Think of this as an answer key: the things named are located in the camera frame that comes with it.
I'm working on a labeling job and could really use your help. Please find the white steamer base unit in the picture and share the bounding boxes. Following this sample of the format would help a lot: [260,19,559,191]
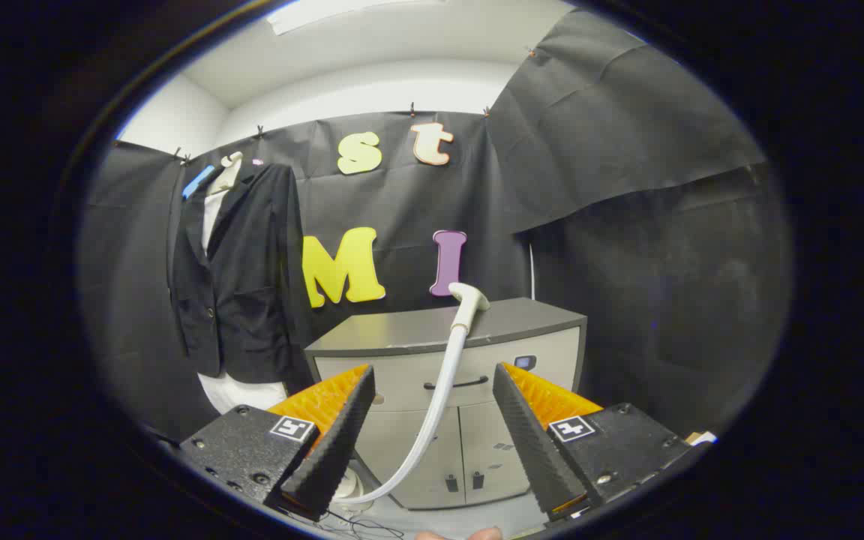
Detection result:
[331,465,377,512]

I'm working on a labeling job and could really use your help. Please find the white garment steamer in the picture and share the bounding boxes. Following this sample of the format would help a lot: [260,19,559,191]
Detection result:
[338,282,491,506]

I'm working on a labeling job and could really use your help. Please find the white clothes hanger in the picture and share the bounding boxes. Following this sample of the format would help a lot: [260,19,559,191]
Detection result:
[211,151,244,194]

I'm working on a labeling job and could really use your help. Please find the black floor cables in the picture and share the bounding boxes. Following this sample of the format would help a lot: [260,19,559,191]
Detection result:
[282,506,407,540]

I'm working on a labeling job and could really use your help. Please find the black suit jacket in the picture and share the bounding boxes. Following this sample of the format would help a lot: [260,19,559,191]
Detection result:
[168,163,313,385]

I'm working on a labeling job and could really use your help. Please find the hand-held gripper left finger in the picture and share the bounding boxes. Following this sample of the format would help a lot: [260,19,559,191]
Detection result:
[179,364,377,522]

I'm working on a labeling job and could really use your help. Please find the grey cabinet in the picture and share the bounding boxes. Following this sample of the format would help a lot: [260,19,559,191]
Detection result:
[304,297,588,511]

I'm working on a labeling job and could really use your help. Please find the black backdrop cloth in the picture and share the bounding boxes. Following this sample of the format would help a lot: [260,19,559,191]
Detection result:
[78,9,793,443]

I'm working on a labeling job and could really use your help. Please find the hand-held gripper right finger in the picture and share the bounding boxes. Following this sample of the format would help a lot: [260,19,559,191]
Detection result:
[492,363,692,522]

